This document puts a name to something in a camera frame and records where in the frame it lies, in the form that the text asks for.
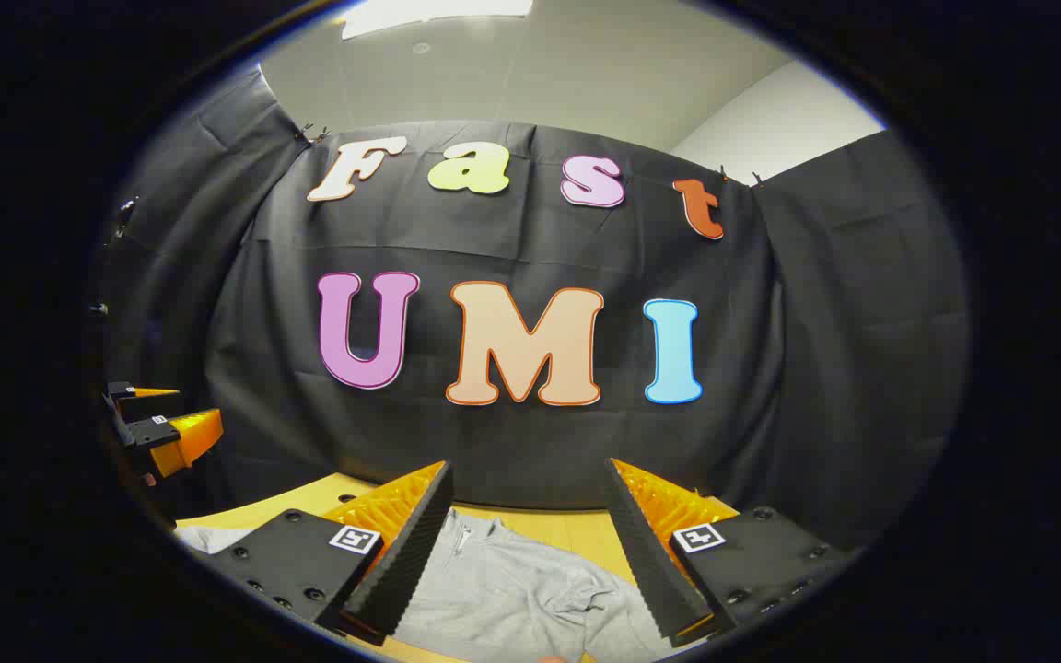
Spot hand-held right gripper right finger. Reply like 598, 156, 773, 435
604, 458, 865, 647

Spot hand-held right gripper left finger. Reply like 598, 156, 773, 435
206, 460, 456, 646

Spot gray zip-neck sweatshirt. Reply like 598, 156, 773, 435
173, 508, 679, 663

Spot black backdrop cloth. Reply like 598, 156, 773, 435
88, 64, 972, 553

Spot ceiling light panel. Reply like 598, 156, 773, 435
340, 0, 534, 41

